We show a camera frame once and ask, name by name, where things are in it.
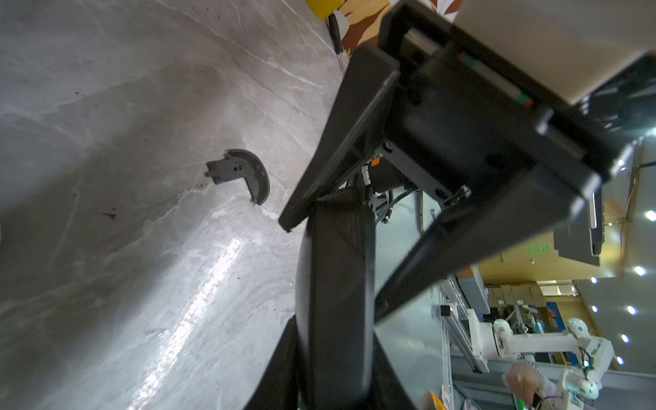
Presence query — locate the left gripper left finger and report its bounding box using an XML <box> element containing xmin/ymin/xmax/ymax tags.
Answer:
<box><xmin>246</xmin><ymin>188</ymin><xmax>414</xmax><ymax>409</ymax></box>

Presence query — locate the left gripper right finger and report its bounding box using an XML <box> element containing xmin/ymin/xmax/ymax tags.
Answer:
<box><xmin>278</xmin><ymin>44</ymin><xmax>400</xmax><ymax>232</ymax></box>

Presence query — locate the black mouse battery cover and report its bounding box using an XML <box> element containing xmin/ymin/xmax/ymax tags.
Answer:
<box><xmin>204</xmin><ymin>149</ymin><xmax>270</xmax><ymax>206</ymax></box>

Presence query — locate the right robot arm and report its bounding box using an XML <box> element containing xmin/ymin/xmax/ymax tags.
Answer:
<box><xmin>375</xmin><ymin>1</ymin><xmax>635</xmax><ymax>321</ymax></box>

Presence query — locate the black screwdriver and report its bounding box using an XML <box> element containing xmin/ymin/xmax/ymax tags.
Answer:
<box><xmin>327</xmin><ymin>14</ymin><xmax>346</xmax><ymax>73</ymax></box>

